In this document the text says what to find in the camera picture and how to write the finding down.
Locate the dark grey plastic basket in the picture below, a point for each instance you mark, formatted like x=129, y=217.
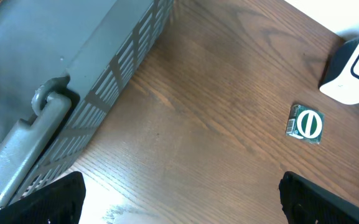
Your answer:
x=91, y=48

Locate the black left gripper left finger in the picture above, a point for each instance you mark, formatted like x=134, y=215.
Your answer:
x=59, y=202

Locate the round green white item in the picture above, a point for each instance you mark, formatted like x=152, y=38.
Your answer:
x=305, y=124

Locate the grey basket handle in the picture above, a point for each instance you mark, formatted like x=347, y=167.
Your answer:
x=25, y=141

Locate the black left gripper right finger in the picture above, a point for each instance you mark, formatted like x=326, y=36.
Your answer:
x=306, y=202

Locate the white barcode scanner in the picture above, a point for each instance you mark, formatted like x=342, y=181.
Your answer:
x=341, y=80

